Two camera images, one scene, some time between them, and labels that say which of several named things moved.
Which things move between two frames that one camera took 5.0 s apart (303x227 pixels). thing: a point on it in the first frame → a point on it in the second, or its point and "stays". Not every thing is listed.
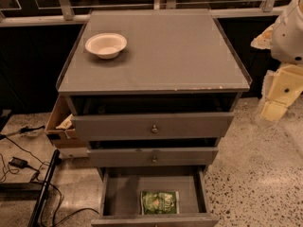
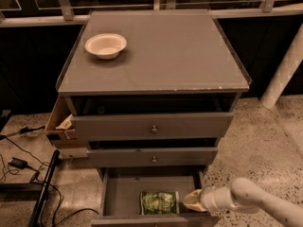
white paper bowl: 107,44 stays
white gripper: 288,38 → 208,200
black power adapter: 19,163 stays
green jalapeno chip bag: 159,202 stays
